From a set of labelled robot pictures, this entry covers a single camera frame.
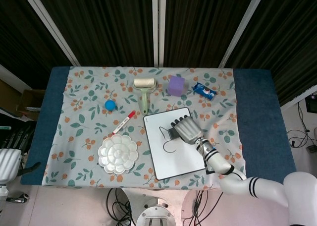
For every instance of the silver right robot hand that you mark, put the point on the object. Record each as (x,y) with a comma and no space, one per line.
(189,129)

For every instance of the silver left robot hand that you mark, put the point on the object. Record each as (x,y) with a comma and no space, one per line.
(8,165)

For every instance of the black board eraser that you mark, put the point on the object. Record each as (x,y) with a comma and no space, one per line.
(172,133)

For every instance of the round white robot base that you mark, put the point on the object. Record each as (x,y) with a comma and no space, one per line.
(156,212)

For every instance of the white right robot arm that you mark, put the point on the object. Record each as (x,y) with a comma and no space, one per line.
(262,186)

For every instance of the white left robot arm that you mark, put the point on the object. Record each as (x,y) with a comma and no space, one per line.
(3,196)

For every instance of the white drawing board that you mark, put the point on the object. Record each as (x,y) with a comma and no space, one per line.
(183,159)

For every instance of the blue snack packet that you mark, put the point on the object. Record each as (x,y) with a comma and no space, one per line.
(204,91)

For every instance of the purple foam cube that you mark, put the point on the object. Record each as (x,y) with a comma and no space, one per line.
(176,86)

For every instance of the red capped marker pen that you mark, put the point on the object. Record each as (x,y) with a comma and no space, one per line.
(123,122)

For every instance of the brown cardboard box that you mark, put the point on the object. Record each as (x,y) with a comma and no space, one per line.
(29,99)

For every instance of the blue felt table cover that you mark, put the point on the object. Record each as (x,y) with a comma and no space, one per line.
(257,112)

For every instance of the white flower paint palette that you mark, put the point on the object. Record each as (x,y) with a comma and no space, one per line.
(117,154)

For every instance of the blue ball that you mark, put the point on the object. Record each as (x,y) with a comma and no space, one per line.
(110,105)

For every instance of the floral print tablecloth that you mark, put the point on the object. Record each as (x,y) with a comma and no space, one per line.
(81,107)

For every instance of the dark pleated curtain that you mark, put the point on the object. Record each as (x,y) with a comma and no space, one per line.
(111,25)

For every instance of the white metal frame post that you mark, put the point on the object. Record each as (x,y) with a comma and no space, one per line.
(244,25)
(49,25)
(158,25)

